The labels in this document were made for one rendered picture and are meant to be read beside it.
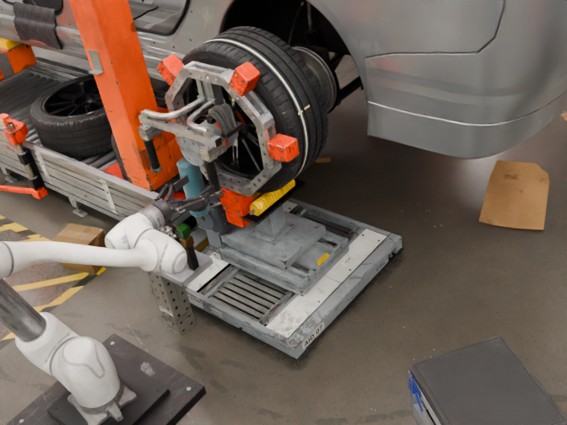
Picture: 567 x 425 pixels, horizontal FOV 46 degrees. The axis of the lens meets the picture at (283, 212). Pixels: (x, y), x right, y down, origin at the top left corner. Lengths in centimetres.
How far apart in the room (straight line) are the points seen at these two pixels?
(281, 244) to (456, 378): 112
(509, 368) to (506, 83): 94
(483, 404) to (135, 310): 171
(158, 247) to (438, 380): 100
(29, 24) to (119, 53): 162
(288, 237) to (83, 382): 123
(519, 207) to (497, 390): 147
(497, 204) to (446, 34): 142
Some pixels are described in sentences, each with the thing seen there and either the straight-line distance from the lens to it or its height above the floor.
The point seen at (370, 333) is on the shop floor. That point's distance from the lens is 292.
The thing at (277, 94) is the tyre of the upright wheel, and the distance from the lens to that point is 251.
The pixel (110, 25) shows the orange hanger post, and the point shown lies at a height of 128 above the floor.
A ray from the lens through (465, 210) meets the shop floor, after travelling 356.
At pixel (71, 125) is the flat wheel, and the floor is 49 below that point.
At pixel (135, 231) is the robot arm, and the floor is 87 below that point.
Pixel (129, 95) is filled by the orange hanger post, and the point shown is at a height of 99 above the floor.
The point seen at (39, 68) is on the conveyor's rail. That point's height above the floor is 31.
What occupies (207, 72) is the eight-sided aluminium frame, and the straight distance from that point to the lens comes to 258.
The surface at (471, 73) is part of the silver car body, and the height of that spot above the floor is 110.
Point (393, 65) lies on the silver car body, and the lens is 253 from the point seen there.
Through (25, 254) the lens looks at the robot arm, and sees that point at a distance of 202.
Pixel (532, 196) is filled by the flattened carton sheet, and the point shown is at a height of 1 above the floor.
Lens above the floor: 213
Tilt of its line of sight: 36 degrees down
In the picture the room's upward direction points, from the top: 10 degrees counter-clockwise
